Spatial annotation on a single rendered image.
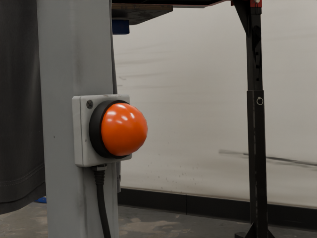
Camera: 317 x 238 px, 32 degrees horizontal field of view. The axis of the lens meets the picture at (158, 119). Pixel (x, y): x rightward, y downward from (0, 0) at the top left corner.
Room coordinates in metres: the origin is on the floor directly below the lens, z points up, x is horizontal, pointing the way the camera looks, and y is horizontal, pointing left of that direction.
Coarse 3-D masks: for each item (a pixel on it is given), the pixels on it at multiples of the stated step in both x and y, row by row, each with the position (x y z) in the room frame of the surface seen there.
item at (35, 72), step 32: (0, 0) 0.70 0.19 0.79; (32, 0) 0.73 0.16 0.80; (0, 32) 0.70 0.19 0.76; (32, 32) 0.73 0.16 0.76; (0, 64) 0.69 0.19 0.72; (32, 64) 0.73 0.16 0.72; (0, 96) 0.69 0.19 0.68; (32, 96) 0.73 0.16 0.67; (0, 128) 0.69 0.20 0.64; (32, 128) 0.74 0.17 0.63; (0, 160) 0.69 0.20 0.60; (32, 160) 0.74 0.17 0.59; (0, 192) 0.69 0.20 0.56; (32, 192) 0.74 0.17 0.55
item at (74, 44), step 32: (64, 0) 0.40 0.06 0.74; (96, 0) 0.41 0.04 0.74; (64, 32) 0.40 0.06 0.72; (96, 32) 0.41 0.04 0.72; (64, 64) 0.40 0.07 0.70; (96, 64) 0.41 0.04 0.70; (64, 96) 0.40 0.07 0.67; (96, 96) 0.39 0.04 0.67; (128, 96) 0.42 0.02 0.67; (64, 128) 0.40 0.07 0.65; (64, 160) 0.40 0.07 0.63; (96, 160) 0.39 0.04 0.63; (64, 192) 0.41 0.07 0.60; (96, 192) 0.41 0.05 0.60; (64, 224) 0.41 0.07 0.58; (96, 224) 0.41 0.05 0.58
